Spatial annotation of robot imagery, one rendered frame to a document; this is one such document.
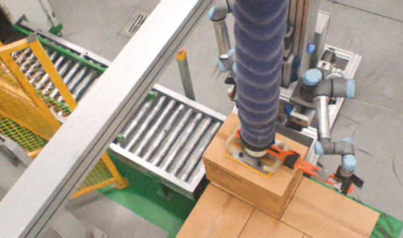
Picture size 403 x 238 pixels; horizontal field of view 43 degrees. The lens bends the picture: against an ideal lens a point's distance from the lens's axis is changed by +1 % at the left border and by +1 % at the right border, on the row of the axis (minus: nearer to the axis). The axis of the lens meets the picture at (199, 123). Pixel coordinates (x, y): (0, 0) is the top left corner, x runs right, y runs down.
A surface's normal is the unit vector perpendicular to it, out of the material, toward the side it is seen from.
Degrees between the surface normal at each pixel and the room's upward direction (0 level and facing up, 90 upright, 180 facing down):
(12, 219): 0
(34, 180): 0
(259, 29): 72
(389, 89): 0
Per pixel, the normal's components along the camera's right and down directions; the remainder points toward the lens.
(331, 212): -0.10, -0.47
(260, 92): 0.13, 0.76
